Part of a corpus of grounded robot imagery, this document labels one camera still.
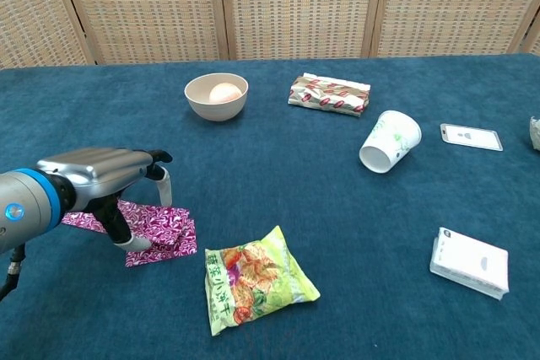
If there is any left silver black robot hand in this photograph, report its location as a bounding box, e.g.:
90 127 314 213
35 148 174 251

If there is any beige bowl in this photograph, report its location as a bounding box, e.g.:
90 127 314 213
184 73 250 123

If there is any pale orange egg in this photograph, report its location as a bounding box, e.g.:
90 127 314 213
209 83 243 104

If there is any yellow green snack bag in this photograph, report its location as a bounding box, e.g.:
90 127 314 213
204 225 321 337

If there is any blue table cloth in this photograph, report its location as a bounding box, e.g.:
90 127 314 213
0 52 540 360

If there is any brown red printed wrapped packet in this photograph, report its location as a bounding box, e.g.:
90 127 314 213
288 73 372 118

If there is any woven wooden folding screen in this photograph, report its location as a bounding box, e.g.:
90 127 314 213
0 0 540 69

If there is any white green printed paper cup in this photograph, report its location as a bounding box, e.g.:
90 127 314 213
359 110 423 175

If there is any white tissue pack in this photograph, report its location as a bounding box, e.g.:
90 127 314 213
429 227 510 301

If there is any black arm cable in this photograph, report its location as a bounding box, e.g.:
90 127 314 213
0 244 26 302

